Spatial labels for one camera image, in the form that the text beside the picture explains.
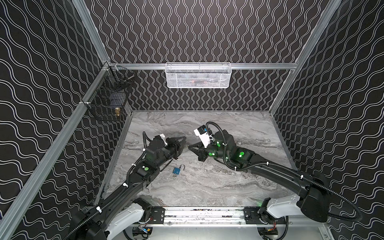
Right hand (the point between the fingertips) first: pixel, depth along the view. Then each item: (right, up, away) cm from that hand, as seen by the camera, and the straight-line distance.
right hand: (188, 147), depth 71 cm
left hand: (+1, +5, -1) cm, 5 cm away
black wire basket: (-52, +26, +23) cm, 62 cm away
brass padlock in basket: (-40, +18, +11) cm, 45 cm away
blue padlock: (-8, -16, +19) cm, 26 cm away
